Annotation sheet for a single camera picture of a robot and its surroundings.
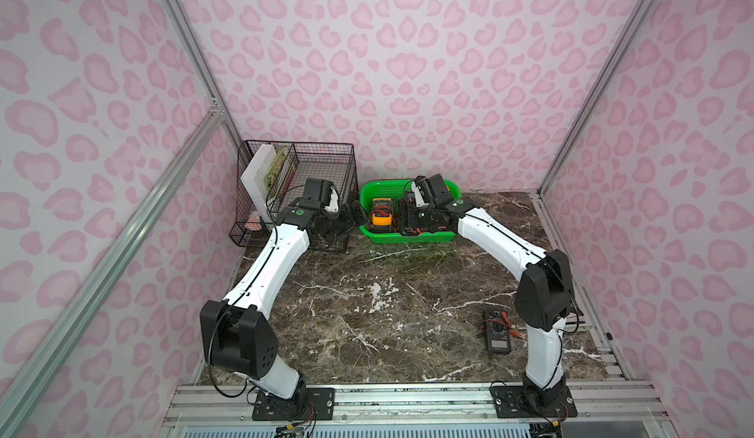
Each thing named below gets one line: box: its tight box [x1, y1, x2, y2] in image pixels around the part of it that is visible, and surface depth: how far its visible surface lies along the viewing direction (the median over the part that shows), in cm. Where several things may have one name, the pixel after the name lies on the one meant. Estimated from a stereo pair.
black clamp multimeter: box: [480, 310, 522, 354], surface depth 83 cm
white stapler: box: [564, 313, 593, 333], surface depth 87 cm
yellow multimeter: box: [369, 197, 398, 233], surface depth 100 cm
